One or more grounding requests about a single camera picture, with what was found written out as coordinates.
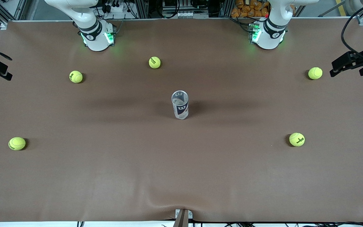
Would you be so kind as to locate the aluminium profile frame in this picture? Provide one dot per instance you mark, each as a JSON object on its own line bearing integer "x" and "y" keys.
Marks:
{"x": 143, "y": 9}

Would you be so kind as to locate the white power strip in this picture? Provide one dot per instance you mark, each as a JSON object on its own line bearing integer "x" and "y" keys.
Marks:
{"x": 118, "y": 8}

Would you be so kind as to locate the metal mat clamp bracket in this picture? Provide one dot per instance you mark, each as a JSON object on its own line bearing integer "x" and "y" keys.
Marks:
{"x": 178, "y": 214}

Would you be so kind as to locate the brown table mat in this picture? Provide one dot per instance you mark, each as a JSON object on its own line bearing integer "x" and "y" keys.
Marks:
{"x": 181, "y": 157}

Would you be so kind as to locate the white terminal block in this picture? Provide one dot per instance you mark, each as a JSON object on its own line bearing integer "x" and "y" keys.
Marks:
{"x": 184, "y": 14}

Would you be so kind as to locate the yellow tennis ball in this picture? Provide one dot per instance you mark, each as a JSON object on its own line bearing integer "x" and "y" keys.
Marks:
{"x": 76, "y": 76}
{"x": 315, "y": 73}
{"x": 296, "y": 139}
{"x": 17, "y": 143}
{"x": 154, "y": 62}

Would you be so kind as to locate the white blue tennis ball can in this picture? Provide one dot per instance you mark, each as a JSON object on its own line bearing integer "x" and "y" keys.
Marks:
{"x": 180, "y": 108}

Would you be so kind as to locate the orange snack bags pile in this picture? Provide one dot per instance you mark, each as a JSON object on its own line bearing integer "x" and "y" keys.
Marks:
{"x": 250, "y": 8}

